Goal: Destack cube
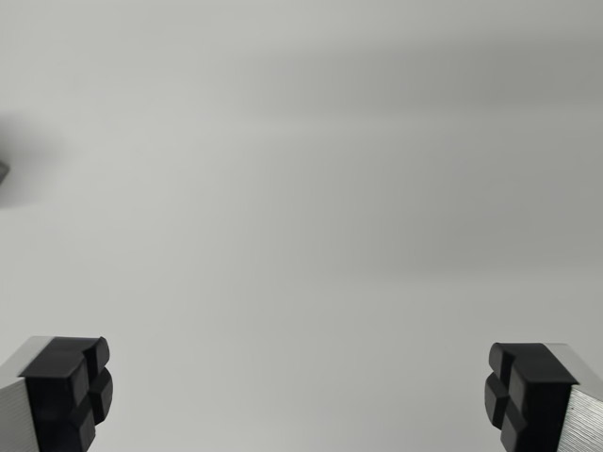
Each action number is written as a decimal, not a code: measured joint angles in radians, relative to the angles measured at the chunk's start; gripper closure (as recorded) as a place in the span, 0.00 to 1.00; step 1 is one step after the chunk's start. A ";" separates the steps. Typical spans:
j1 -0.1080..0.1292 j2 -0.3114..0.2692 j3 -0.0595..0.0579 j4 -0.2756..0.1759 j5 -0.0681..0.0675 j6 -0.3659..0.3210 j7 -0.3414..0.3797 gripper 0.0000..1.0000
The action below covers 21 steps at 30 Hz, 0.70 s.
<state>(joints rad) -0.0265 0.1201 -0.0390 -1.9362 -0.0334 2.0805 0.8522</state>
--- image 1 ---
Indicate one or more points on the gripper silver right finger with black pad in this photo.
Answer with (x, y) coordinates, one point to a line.
(542, 395)

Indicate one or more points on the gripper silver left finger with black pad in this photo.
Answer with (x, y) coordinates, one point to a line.
(52, 391)

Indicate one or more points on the grey embossed cube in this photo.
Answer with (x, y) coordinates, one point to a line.
(4, 172)

